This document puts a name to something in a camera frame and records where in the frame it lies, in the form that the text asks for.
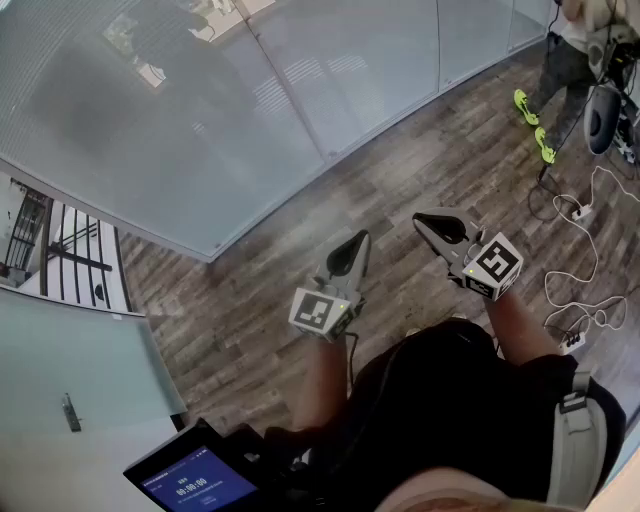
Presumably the grey metal window post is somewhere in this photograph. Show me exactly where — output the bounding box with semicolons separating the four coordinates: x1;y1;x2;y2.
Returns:
233;0;335;162

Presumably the person's right forearm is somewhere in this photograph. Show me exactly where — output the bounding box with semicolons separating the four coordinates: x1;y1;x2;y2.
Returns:
482;289;557;367

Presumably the grey oval device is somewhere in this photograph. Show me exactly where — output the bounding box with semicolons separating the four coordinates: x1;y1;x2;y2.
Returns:
582;83;625;157

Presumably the person's left forearm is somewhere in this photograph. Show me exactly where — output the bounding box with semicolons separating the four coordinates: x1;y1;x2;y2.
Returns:
291;333;352;432

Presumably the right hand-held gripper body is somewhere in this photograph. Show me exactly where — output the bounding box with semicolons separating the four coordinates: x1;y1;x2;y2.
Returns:
446;226;525;303

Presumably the frosted glass door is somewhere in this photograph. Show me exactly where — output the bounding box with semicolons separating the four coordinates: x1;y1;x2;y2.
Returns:
0;286;190;512

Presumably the black tablet with blue screen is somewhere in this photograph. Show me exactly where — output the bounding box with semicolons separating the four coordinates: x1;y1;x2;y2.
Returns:
122;418;262;512

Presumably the grey door handle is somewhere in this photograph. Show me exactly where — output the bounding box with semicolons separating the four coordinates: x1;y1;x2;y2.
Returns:
61;392;83;434

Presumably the black floor cable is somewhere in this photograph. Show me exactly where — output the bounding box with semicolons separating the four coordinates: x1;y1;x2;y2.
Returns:
526;113;602;225

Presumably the white power strip with cable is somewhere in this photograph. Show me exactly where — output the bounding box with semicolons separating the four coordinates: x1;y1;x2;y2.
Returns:
542;163;640;332

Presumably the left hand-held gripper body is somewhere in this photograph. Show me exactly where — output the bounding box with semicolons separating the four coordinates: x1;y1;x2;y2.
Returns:
288;272;367;344

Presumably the black tablet holder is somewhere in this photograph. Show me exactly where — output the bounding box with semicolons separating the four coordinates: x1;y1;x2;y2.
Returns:
219;423;312;512

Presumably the black metal railing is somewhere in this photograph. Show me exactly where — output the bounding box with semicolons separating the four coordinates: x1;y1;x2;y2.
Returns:
3;191;133;313

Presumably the person's face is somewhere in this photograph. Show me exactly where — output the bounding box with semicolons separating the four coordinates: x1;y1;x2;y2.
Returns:
373;466;552;512

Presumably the person's black shirt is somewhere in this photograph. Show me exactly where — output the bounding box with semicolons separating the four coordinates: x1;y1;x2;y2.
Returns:
263;318;627;512

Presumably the grey backpack strap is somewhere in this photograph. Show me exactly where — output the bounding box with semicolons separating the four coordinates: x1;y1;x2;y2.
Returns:
546;368;610;509

